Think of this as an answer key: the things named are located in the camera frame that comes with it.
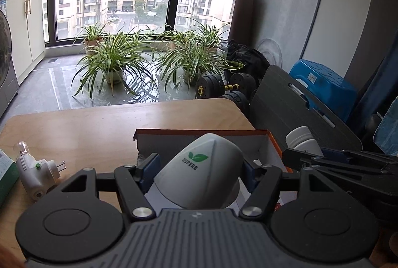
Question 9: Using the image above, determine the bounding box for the small back spider plant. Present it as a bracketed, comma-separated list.
[74, 22, 107, 54]

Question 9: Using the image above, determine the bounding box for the orange edged cardboard tray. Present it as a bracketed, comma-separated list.
[134, 129, 288, 212]

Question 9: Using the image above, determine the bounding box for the brown rolled mat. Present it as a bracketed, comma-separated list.
[228, 0, 254, 45]

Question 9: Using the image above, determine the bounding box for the grey washing machine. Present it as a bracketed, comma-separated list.
[0, 0, 19, 116]

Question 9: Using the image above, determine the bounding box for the black bag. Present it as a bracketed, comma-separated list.
[225, 41, 270, 81]

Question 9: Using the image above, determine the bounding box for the grey cone plug device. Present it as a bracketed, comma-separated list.
[154, 133, 244, 209]

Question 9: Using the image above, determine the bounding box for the spider plant right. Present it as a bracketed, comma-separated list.
[154, 30, 244, 86]

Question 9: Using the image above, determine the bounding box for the person right hand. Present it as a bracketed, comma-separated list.
[370, 232, 398, 268]

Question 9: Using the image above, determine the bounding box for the person left hand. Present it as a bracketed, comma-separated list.
[0, 245, 25, 268]

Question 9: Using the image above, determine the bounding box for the white mosquito plug device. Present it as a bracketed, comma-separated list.
[14, 141, 66, 201]

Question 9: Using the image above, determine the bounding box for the teal cardboard box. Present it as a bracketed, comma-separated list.
[0, 150, 19, 205]

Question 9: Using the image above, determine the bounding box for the white cabinet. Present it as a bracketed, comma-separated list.
[4, 0, 45, 84]

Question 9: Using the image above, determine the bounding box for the white fan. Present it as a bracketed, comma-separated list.
[256, 38, 283, 68]

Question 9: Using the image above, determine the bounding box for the white cylinder bottle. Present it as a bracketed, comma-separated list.
[285, 126, 323, 156]

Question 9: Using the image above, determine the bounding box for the blue plastic stool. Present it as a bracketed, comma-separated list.
[289, 59, 357, 122]

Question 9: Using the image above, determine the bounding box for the white small carton box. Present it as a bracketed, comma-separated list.
[252, 159, 263, 170]

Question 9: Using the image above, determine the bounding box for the spider plant left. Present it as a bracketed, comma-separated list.
[73, 32, 154, 98]

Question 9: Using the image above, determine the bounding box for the black dumbbell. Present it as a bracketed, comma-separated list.
[196, 73, 256, 99]
[221, 91, 249, 114]

